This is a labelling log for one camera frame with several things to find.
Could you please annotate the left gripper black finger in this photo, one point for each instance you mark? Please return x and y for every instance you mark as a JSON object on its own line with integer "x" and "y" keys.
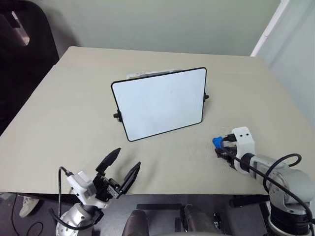
{"x": 109, "y": 159}
{"x": 130, "y": 177}

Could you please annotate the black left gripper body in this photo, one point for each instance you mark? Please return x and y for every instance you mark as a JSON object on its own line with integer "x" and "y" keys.
{"x": 105, "y": 188}

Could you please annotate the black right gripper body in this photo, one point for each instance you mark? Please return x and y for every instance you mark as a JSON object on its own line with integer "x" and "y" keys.
{"x": 232, "y": 153}

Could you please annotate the blue whiteboard eraser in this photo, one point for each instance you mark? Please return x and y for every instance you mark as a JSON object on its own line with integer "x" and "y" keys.
{"x": 217, "y": 141}

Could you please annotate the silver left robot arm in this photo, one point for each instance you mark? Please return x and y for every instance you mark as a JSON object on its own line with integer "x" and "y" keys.
{"x": 73, "y": 218}

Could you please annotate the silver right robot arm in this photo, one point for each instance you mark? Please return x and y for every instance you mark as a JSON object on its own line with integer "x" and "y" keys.
{"x": 288, "y": 186}

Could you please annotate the black-framed tabletop whiteboard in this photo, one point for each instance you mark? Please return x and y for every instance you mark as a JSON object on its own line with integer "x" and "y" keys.
{"x": 160, "y": 103}

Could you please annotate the dark rounded shape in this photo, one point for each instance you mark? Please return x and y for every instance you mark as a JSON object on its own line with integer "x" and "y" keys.
{"x": 199, "y": 218}
{"x": 136, "y": 223}

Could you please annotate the black table foot bar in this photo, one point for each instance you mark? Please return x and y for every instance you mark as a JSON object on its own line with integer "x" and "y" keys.
{"x": 248, "y": 201}

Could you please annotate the white shoe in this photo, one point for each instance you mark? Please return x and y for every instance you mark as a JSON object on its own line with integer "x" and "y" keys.
{"x": 28, "y": 205}

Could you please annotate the white tray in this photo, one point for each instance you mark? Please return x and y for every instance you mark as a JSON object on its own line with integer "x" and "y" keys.
{"x": 137, "y": 74}

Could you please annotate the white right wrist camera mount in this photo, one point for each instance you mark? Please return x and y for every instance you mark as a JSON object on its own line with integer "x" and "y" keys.
{"x": 243, "y": 142}

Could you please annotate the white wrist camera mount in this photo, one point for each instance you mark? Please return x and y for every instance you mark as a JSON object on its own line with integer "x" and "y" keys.
{"x": 82, "y": 184}
{"x": 243, "y": 142}

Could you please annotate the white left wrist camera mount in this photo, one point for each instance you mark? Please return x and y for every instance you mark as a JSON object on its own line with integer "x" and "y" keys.
{"x": 82, "y": 184}

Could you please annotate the white door frame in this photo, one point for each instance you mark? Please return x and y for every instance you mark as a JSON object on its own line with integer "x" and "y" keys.
{"x": 268, "y": 27}

